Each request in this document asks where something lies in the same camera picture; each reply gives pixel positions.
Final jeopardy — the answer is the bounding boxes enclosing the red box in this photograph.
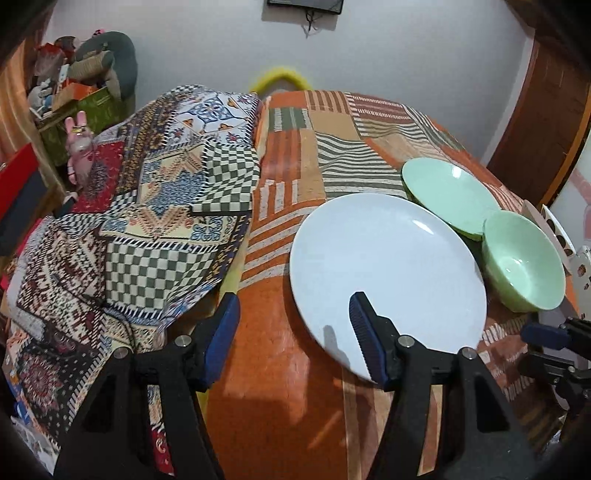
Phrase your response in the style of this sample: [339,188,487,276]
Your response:
[0,143,39,219]

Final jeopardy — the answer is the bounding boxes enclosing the small black wall monitor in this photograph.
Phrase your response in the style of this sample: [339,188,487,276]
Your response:
[266,0,344,15]

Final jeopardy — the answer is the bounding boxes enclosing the green storage box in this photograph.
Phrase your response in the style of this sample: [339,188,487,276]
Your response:
[38,85,130,167]

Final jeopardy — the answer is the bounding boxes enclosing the grey plush toy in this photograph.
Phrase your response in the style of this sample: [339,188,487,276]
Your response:
[68,31,138,102]

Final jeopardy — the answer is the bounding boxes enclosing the brown wooden door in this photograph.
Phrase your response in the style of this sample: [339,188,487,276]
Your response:
[488,35,590,206]

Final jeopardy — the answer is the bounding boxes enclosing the light green bowl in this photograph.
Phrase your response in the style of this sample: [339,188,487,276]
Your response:
[482,210,566,313]

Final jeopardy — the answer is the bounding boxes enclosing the white plate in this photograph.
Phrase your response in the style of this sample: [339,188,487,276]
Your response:
[288,193,487,380]

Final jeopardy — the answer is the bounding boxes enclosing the orange striped patchwork blanket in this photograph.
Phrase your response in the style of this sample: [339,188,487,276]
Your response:
[206,90,560,479]

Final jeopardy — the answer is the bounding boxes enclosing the pink bunny toy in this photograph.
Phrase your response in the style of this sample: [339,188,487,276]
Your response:
[64,110,94,190]

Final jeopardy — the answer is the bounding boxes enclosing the white bowl with brown dots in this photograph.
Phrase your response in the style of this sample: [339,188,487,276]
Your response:
[521,200,590,295]

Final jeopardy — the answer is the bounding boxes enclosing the checkered patterned quilt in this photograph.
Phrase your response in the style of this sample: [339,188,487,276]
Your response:
[4,85,260,468]

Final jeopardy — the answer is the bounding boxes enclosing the light green plate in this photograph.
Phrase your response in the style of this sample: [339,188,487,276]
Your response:
[402,157,500,241]

